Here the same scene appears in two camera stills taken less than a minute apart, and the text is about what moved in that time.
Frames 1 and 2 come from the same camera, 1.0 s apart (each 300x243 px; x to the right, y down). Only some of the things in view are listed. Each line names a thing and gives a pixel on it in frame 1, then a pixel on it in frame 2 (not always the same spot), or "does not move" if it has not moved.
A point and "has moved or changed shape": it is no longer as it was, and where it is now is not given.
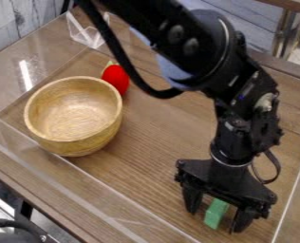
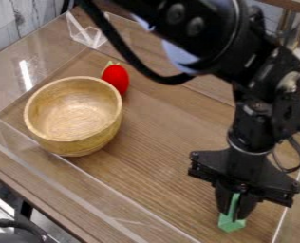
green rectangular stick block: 215,213 has moved or changed shape
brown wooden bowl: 74,114 does not move
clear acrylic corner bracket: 86,35 does not move
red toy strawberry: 117,76 does not move
